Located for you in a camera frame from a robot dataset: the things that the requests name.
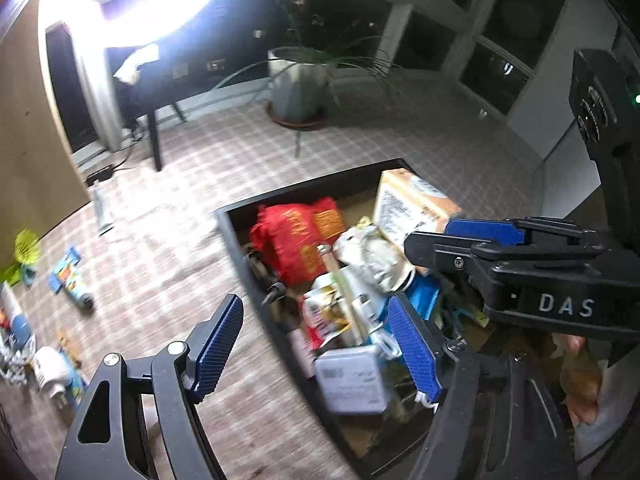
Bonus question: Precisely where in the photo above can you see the white tube blue label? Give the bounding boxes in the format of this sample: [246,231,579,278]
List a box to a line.
[0,285,33,351]

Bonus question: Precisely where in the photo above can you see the blue printed packet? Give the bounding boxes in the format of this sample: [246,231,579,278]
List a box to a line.
[60,350,88,408]

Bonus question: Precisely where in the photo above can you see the grey square box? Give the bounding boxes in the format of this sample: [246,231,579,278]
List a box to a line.
[314,344,393,415]

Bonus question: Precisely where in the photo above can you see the person's right hand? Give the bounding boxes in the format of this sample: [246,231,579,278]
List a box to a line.
[557,334,603,428]

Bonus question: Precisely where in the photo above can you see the black power adapter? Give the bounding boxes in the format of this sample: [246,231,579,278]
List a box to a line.
[86,164,115,186]

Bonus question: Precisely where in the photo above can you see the green leafy plant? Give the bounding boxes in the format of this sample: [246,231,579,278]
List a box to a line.
[215,35,406,106]

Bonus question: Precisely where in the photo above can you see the blue cartoon tube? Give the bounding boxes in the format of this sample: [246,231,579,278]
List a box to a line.
[49,246,96,312]

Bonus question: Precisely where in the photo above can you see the yellow shuttlecock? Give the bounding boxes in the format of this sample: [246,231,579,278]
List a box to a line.
[12,230,41,266]

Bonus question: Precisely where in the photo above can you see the beige wooden cabinet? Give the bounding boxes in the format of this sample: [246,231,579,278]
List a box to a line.
[0,0,91,241]

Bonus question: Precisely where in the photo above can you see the black storage box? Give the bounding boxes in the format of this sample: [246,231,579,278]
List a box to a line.
[215,157,501,478]

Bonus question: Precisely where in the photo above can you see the black table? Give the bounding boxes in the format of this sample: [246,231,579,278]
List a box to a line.
[105,45,273,172]

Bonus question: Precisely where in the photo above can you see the clear plastic bag clutter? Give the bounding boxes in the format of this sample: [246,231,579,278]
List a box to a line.
[0,345,38,386]

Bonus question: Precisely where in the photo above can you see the white plastic bag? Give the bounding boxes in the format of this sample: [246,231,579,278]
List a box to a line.
[332,220,416,293]

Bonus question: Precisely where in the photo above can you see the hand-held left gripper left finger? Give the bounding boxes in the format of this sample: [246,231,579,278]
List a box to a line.
[55,292,246,480]

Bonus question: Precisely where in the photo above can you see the orange wipes pack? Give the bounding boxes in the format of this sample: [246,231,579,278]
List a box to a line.
[374,167,463,246]

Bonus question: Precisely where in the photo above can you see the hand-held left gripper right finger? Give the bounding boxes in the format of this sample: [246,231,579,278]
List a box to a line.
[387,294,581,480]

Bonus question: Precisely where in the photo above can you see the white charger plug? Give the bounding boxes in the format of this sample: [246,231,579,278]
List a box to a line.
[32,346,76,396]

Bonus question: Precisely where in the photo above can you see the person's right forearm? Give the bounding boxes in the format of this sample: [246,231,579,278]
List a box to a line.
[575,355,638,476]

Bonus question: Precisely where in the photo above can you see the black cable coil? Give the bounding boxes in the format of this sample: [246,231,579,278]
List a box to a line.
[244,247,288,307]

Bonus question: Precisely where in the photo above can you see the red cloth bag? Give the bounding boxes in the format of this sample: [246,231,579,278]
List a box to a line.
[249,197,348,285]

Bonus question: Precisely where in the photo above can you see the grey plant pot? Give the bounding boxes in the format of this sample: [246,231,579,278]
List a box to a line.
[267,47,333,128]

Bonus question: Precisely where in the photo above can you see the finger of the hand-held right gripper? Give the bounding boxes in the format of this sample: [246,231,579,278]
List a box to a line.
[444,216,608,248]
[403,231,611,286]

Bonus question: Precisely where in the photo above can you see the white window frame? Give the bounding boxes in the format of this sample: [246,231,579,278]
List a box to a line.
[385,0,576,116]

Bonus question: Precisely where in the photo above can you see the plaid carpet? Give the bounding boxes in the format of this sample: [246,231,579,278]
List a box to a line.
[0,87,551,480]

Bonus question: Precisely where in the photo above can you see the blue flat item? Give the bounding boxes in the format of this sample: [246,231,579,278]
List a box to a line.
[407,277,441,321]

